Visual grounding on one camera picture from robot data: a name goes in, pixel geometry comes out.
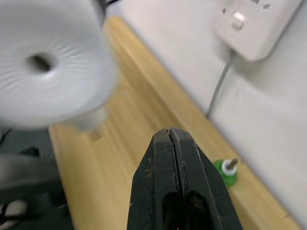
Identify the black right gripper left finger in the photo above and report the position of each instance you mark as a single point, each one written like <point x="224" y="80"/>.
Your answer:
<point x="156" y="172"/>

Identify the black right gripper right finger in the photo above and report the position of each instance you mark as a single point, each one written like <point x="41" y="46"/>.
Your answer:
<point x="204" y="177"/>

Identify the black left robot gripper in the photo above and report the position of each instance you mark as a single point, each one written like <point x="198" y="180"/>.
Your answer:
<point x="28" y="182"/>

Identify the white power strip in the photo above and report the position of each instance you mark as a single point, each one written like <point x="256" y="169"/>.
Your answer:
<point x="256" y="26"/>

